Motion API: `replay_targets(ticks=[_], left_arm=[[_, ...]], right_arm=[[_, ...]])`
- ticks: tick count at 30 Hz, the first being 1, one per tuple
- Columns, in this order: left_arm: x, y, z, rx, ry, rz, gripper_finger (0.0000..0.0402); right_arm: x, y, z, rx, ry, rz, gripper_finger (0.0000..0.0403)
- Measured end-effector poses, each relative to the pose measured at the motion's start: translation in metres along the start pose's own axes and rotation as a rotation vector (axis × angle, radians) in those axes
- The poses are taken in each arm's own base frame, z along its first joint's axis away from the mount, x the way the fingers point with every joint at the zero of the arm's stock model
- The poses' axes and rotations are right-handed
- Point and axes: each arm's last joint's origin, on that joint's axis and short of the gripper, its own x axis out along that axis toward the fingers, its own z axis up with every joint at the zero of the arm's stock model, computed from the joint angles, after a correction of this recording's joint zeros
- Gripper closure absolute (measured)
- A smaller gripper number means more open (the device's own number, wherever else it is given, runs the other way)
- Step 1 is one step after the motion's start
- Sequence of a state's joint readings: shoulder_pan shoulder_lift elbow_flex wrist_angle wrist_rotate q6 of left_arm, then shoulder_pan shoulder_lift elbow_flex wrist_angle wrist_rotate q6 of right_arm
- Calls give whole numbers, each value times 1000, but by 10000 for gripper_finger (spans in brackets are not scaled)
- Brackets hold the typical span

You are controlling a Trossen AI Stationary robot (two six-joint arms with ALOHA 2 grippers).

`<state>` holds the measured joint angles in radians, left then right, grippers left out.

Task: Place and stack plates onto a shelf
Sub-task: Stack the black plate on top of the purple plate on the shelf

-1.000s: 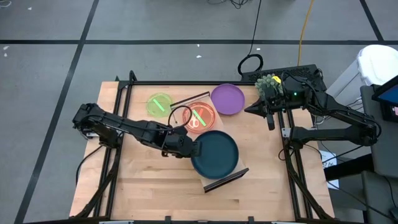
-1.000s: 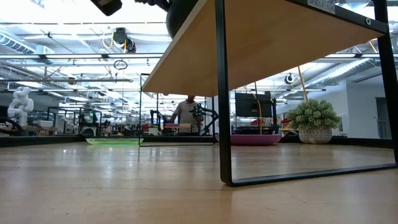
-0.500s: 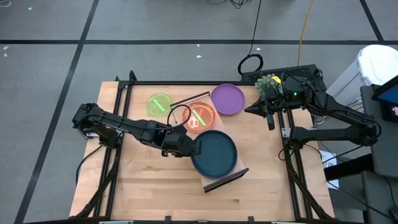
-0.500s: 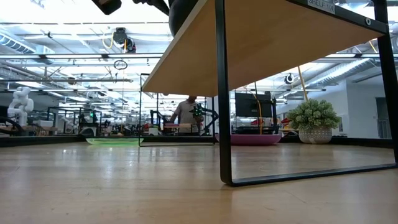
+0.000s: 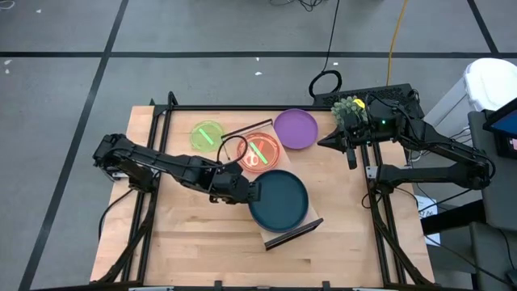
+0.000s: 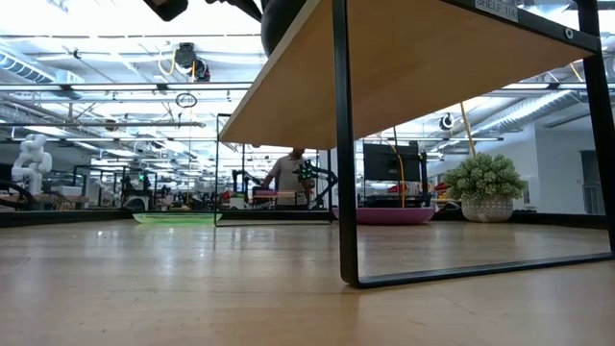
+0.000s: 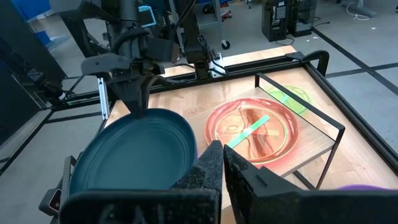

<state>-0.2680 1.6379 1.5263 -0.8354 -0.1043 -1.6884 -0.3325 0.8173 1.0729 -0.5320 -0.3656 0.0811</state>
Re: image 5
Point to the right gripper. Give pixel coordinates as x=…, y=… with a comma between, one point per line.
x=379, y=123

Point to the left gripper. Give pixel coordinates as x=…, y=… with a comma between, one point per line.
x=230, y=188

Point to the dark teal plate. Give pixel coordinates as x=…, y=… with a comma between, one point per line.
x=282, y=202

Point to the green translucent plate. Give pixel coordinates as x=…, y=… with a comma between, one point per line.
x=258, y=153
x=206, y=137

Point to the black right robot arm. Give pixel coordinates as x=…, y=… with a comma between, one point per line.
x=424, y=174

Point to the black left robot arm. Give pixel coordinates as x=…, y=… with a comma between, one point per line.
x=161, y=159

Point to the wooden shelf with black legs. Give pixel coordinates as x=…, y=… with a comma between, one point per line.
x=295, y=235

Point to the potted green succulent plant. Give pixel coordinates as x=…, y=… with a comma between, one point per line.
x=341, y=111

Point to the small purple plate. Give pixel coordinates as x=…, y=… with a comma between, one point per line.
x=297, y=129

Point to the black computer case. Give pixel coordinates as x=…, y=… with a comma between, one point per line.
x=400, y=92

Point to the white paper sheet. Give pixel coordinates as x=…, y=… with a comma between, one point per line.
x=428, y=210

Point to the white bin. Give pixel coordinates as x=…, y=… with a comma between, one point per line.
x=493, y=81

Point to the black tablet screen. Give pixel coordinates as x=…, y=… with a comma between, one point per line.
x=505, y=123

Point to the grey cabinet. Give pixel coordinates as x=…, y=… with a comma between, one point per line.
x=497, y=202

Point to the black metal table frame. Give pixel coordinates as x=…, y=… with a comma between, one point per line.
x=242, y=108

